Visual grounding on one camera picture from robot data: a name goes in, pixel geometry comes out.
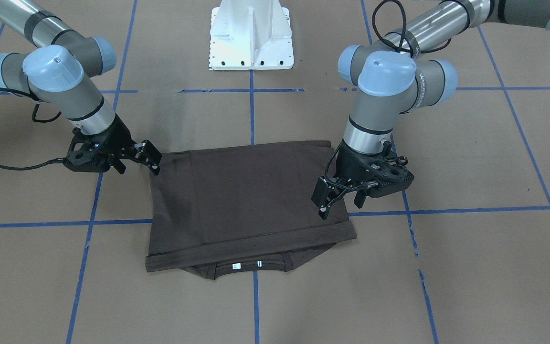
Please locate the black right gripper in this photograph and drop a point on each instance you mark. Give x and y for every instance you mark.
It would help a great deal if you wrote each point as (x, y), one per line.
(118, 137)

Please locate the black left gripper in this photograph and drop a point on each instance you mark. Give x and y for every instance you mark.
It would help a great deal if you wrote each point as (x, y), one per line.
(347, 164)

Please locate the brown t-shirt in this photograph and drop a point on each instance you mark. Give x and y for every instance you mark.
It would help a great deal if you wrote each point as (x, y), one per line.
(248, 204)

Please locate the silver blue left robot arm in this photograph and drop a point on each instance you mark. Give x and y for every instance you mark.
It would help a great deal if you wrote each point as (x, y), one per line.
(391, 81)

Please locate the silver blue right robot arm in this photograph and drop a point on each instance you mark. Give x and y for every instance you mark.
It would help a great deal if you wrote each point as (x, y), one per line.
(59, 71)

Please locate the blue tape line lengthwise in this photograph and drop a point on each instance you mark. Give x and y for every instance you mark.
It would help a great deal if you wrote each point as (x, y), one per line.
(255, 273)

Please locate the blue tape line crosswise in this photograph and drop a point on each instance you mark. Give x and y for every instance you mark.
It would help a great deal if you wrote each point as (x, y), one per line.
(356, 214)

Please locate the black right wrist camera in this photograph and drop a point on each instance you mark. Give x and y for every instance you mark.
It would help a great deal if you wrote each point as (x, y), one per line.
(87, 153)

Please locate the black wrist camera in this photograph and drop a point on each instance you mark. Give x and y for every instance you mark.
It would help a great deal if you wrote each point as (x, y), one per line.
(391, 174)
(87, 153)

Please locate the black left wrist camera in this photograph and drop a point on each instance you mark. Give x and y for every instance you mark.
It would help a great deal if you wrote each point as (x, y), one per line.
(391, 174)

